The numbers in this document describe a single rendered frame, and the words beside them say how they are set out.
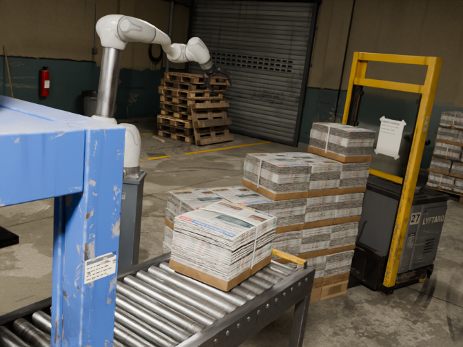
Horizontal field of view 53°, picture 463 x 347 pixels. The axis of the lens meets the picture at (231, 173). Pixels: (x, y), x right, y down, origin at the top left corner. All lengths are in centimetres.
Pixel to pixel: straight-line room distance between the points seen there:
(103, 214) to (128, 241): 186
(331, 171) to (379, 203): 87
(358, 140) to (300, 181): 57
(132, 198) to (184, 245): 72
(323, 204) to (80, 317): 264
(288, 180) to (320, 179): 29
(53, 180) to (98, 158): 8
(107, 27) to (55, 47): 711
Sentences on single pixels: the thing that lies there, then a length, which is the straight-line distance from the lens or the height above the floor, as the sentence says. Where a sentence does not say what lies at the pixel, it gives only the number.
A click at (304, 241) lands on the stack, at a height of 51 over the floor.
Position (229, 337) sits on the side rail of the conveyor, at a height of 75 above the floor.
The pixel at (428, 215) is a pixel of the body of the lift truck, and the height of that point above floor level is 63.
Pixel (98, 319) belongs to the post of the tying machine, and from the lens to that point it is 85.
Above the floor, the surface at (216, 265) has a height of 89.
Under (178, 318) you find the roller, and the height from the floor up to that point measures 80.
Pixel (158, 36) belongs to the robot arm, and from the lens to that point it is 266.
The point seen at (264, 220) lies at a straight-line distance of 198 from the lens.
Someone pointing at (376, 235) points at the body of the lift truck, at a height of 40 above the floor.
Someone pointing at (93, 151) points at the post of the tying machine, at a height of 151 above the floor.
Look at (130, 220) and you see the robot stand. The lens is 259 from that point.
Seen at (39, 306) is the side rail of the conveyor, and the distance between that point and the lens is 175.
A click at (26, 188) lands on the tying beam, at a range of 68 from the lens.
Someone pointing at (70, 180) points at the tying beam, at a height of 147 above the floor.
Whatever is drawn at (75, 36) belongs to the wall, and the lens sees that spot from 999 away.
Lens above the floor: 167
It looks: 14 degrees down
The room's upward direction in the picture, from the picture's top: 7 degrees clockwise
